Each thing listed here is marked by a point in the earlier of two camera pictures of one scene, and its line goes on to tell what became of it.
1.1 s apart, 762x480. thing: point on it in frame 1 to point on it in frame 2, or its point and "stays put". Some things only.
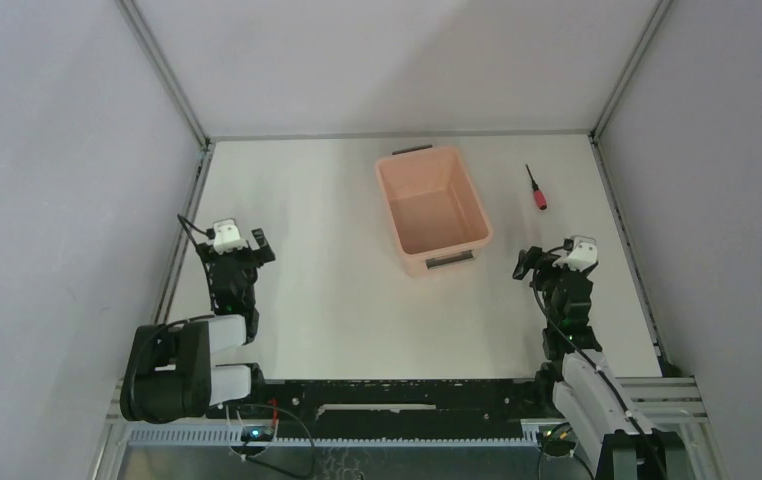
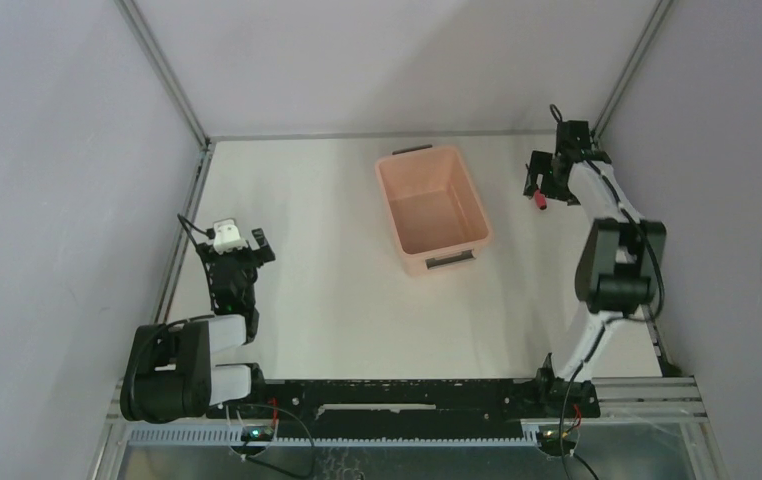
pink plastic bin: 433,208 stays put
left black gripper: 234,258 stays put
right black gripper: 542,260 to 541,163
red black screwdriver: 540,196 stays put
